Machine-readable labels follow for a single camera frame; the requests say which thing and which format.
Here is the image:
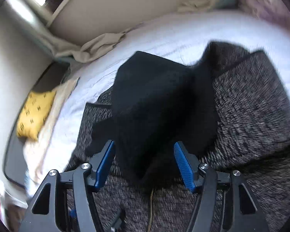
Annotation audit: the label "black grey knit zip jacket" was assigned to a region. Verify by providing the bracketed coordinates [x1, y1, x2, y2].
[66, 42, 290, 231]

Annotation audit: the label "yellow patterned cushion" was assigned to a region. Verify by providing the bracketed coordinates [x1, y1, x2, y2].
[16, 90, 56, 140]

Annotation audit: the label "dark bed headboard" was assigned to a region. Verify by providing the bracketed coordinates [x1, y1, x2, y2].
[3, 62, 68, 189]

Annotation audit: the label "white dotted bed quilt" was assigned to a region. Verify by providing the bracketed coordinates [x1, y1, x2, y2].
[41, 10, 290, 177]

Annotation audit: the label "left beige green curtain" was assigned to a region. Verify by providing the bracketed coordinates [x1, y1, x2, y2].
[6, 0, 127, 63]

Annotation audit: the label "purple floral folded quilt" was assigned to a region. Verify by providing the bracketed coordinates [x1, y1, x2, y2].
[238, 0, 290, 30]

